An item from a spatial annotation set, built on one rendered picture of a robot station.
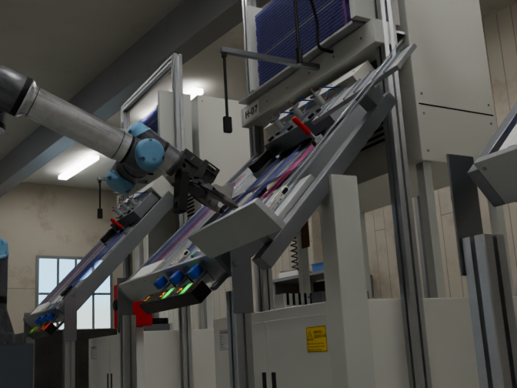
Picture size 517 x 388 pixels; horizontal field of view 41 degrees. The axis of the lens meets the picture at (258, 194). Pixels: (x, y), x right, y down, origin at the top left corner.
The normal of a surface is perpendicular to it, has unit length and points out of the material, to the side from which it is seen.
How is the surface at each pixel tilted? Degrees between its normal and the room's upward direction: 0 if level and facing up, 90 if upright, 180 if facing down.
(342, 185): 90
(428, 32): 90
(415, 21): 90
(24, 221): 90
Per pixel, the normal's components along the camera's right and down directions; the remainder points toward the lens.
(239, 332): 0.49, -0.22
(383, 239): -0.81, -0.08
